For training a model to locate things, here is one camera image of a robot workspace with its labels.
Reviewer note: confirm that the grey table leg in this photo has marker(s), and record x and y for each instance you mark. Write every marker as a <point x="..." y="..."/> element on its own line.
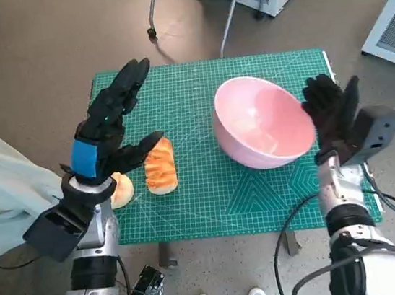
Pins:
<point x="292" y="243"/>
<point x="167" y="255"/>

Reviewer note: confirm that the pink bowl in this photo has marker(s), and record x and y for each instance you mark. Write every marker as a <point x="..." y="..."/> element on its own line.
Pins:
<point x="251" y="111"/>

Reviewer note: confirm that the grey tube leg with caster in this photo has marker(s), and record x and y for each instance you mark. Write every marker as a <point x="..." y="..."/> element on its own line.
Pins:
<point x="151" y="0"/>

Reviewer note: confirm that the round pale bread bun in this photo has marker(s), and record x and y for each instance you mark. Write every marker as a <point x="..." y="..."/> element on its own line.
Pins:
<point x="123" y="190"/>

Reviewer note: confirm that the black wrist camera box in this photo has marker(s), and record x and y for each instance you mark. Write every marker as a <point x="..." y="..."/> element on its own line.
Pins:
<point x="55" y="231"/>
<point x="377" y="131"/>

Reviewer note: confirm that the long orange striped bread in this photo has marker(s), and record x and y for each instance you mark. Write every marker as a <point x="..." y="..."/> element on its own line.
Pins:
<point x="160" y="167"/>

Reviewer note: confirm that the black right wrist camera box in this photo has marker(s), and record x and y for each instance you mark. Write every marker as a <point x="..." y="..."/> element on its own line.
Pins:
<point x="377" y="131"/>

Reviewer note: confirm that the green cutting mat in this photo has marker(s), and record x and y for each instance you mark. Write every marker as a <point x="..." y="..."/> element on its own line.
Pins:
<point x="198" y="209"/>

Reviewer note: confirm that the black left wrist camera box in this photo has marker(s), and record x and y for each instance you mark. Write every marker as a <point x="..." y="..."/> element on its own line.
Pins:
<point x="55" y="231"/>

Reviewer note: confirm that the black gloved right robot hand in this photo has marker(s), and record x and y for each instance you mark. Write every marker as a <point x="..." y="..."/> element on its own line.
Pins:
<point x="329" y="112"/>

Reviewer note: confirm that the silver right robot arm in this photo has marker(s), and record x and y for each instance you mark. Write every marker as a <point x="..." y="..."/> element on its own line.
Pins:
<point x="381" y="269"/>

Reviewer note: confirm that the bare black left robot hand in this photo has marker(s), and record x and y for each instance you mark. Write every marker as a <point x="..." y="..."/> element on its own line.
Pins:
<point x="104" y="127"/>

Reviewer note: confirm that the grey bent metal tube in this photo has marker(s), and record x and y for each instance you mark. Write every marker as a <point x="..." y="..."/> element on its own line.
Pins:
<point x="229" y="16"/>

